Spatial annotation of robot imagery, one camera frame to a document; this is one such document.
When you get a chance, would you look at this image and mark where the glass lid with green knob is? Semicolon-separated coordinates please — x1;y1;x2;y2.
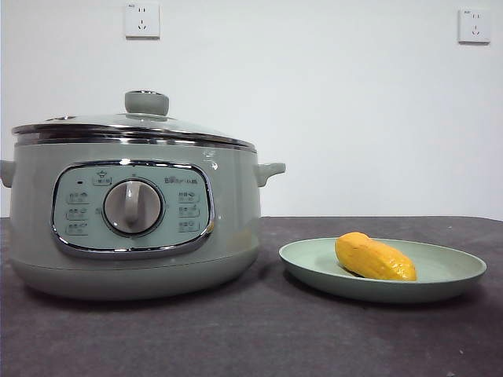
10;90;259;152

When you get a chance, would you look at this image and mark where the pale green electric steamer pot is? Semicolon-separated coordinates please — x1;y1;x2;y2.
0;137;287;302

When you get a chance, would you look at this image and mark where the white wall socket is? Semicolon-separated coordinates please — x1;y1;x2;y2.
124;2;161;40
457;8;492;45

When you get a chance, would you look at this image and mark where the pale green round plate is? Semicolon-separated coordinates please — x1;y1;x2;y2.
278;236;487;304

